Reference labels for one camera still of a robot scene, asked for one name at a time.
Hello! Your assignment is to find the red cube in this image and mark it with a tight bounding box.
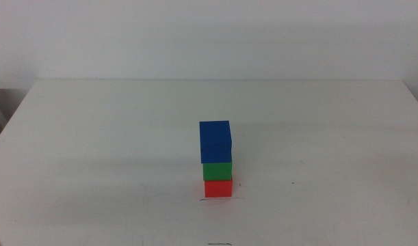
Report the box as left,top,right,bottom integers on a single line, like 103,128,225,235
203,177,234,199

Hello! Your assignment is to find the green cube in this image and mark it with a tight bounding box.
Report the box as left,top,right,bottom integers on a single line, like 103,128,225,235
202,161,234,182

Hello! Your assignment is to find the blue cube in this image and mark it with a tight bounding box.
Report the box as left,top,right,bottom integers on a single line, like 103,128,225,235
198,120,233,165

